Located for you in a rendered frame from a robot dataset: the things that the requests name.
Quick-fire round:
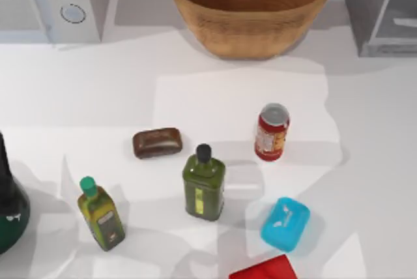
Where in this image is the dark green round bottle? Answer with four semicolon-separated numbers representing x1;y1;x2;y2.
0;132;31;255

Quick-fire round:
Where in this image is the green bottle with black cap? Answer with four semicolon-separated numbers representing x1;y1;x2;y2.
182;143;226;222

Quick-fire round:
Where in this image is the red flat box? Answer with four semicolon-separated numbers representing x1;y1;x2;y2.
228;254;299;279

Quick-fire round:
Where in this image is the round microwave knob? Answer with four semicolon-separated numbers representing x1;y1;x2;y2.
60;3;87;24

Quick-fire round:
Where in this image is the blue soap box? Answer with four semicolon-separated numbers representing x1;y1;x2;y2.
260;197;311;254

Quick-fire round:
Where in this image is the red and white can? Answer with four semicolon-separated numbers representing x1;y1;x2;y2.
253;102;291;162

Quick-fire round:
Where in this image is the brown bread loaf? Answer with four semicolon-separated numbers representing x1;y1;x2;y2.
132;126;184;160

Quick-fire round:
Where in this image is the woven brown basket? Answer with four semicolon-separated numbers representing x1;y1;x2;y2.
167;0;333;61

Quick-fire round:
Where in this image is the grey cabinet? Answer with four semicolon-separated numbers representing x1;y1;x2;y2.
338;0;417;58

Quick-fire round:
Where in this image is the pale microwave oven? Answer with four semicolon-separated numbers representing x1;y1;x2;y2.
0;0;113;44

